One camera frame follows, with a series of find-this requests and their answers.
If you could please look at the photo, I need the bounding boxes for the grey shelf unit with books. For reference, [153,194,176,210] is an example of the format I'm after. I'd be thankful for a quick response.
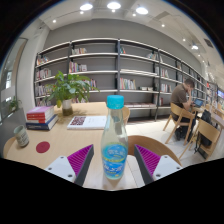
[33,37,215,122]

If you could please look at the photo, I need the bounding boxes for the black backpack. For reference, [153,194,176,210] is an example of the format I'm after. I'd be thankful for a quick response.
[196,109,215,148]

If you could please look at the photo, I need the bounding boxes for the white book with red print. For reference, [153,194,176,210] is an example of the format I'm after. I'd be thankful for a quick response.
[66,115,108,131]

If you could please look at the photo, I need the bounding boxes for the flat round red coaster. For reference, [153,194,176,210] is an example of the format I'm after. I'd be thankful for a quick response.
[35,140,51,154]

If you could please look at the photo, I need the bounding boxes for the slatted wooden chair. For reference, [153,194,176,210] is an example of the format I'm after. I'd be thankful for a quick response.
[179,118,221,160]
[163,102,198,145]

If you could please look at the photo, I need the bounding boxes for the green potted plant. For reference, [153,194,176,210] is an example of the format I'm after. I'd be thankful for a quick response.
[46,70,100,117]

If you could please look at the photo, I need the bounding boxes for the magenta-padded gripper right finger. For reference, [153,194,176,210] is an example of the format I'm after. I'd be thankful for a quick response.
[133,144,184,186]

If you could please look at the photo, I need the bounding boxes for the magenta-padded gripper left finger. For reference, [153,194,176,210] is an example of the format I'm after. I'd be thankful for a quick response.
[43,144,95,187]

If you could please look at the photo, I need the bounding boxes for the group of ceiling lights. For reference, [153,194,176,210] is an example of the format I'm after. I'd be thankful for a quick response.
[51,1,201,51]

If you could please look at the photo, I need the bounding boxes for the clear bottle with teal cap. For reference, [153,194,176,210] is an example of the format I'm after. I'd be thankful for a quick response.
[100,94,130,181]

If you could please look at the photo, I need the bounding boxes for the small potted plant by window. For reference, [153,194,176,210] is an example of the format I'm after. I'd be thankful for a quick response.
[8,96,22,113]

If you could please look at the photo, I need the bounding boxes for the dark blue book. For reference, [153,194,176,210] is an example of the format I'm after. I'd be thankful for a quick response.
[25,114,60,131]

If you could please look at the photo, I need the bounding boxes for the pink book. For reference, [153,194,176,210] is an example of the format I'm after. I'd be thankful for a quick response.
[26,105,55,116]

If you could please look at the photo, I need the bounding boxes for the open laptop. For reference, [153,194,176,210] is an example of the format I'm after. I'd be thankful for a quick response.
[193,98,205,108]

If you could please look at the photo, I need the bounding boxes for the pale green ceramic mug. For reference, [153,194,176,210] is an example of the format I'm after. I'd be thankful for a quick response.
[13,124,30,148]

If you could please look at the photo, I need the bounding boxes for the person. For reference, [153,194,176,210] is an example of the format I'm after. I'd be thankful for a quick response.
[170,78,198,141]

